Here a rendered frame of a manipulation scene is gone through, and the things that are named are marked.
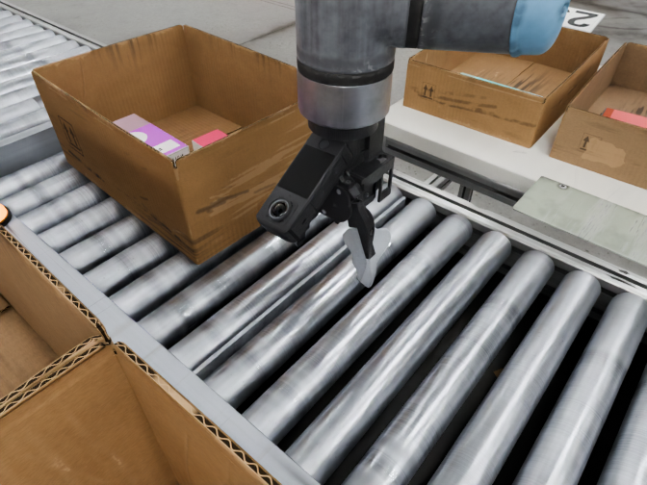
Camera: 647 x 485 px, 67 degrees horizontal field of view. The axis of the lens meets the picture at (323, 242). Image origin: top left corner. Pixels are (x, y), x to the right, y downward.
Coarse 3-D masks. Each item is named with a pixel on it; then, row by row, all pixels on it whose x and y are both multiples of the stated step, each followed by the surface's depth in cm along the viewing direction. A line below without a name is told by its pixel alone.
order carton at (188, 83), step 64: (64, 64) 80; (128, 64) 88; (192, 64) 97; (256, 64) 83; (64, 128) 79; (192, 128) 95; (256, 128) 64; (128, 192) 73; (192, 192) 61; (256, 192) 70; (192, 256) 68
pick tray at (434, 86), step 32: (576, 32) 110; (416, 64) 97; (448, 64) 113; (480, 64) 118; (512, 64) 117; (544, 64) 117; (576, 64) 113; (416, 96) 101; (448, 96) 96; (480, 96) 92; (512, 96) 88; (544, 96) 105; (480, 128) 95; (512, 128) 91; (544, 128) 93
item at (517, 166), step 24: (408, 120) 99; (432, 120) 99; (408, 144) 98; (432, 144) 94; (456, 144) 92; (480, 144) 92; (504, 144) 92; (552, 144) 92; (480, 168) 89; (504, 168) 86; (528, 168) 86; (552, 168) 86; (576, 168) 86; (600, 192) 81; (624, 192) 81
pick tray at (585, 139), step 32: (608, 64) 98; (640, 64) 105; (576, 96) 85; (608, 96) 105; (640, 96) 105; (576, 128) 83; (608, 128) 80; (640, 128) 77; (576, 160) 86; (608, 160) 83; (640, 160) 80
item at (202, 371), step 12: (396, 204) 79; (384, 216) 77; (336, 252) 71; (348, 252) 73; (324, 264) 69; (336, 264) 72; (312, 276) 68; (300, 288) 66; (288, 300) 65; (264, 312) 63; (276, 312) 64; (252, 324) 61; (264, 324) 63; (240, 336) 60; (252, 336) 62; (228, 348) 59; (216, 360) 58; (204, 372) 57
